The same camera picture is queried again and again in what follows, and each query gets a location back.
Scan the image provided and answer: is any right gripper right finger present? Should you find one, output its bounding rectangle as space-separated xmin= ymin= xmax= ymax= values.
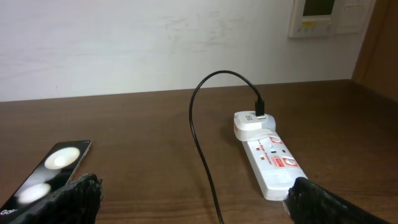
xmin=284 ymin=177 xmax=389 ymax=224

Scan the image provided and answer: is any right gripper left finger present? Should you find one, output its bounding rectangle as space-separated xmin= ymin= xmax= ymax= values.
xmin=1 ymin=174 xmax=103 ymax=224

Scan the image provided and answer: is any black smartphone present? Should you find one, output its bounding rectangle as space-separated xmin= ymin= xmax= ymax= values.
xmin=1 ymin=140 xmax=91 ymax=220

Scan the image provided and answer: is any black charging cable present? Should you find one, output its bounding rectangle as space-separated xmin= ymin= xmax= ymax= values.
xmin=188 ymin=70 xmax=266 ymax=224

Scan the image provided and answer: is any white charger plug adapter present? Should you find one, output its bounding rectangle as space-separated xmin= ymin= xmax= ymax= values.
xmin=234 ymin=111 xmax=276 ymax=142

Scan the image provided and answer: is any white power strip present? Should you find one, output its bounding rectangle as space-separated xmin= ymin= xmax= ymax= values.
xmin=242 ymin=131 xmax=306 ymax=201

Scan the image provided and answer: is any white wall control panel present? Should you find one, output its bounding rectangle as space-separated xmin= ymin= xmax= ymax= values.
xmin=288 ymin=0 xmax=341 ymax=39

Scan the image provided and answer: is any white wall switch plate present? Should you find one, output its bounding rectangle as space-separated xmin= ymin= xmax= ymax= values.
xmin=336 ymin=0 xmax=372 ymax=35

